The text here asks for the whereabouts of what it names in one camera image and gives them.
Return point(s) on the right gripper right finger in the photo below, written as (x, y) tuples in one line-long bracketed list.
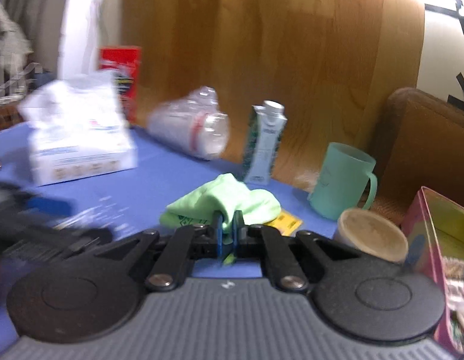
[(266, 244)]

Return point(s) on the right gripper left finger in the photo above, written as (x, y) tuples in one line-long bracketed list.
[(188, 243)]

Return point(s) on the yellow card packet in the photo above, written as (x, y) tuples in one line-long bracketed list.
[(286, 223)]

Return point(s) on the cotton swab bag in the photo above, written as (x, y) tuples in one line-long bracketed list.
[(453, 271)]

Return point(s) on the blue tablecloth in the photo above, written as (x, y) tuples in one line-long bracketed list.
[(136, 198)]

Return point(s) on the teal plastic mug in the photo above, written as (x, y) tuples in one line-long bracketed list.
[(345, 173)]

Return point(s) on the round paper food tub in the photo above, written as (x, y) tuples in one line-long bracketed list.
[(372, 234)]

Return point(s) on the white tissue pack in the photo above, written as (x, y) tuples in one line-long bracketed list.
[(78, 129)]

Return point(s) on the plastic bag of cups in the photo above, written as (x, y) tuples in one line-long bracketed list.
[(192, 124)]

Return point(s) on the green white drink carton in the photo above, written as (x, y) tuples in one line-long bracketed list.
[(265, 129)]

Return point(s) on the pink macaron biscuit tin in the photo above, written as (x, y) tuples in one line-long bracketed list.
[(434, 226)]

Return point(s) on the red cardboard box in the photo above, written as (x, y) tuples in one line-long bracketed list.
[(125, 62)]

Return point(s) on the wooden board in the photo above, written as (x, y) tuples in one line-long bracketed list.
[(331, 63)]

